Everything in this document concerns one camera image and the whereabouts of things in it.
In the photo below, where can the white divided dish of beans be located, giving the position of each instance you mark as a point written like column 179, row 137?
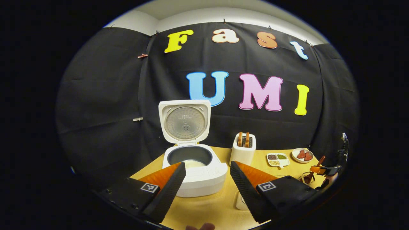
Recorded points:
column 286, row 161

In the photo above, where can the toasted bread slice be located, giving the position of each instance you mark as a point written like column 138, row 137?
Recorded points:
column 240, row 139
column 247, row 140

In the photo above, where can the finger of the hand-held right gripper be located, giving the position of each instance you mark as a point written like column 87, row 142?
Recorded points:
column 318, row 169

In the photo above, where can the white toaster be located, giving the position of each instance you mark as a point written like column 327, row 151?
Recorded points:
column 241, row 155

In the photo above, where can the white rice cooker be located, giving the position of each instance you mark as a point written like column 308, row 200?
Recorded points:
column 204, row 182

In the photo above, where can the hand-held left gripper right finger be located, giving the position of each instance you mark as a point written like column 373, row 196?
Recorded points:
column 246, row 195

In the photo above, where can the red meat piece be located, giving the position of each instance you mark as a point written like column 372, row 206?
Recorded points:
column 301, row 154
column 308, row 156

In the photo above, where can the white round plate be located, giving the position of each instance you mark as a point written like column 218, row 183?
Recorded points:
column 300, row 160

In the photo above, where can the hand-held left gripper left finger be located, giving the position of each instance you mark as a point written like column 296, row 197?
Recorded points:
column 169, row 195

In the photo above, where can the silver metal clip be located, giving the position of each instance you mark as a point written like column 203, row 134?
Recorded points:
column 137, row 119

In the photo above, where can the brown wooden spoon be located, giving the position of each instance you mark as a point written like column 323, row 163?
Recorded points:
column 321, row 160

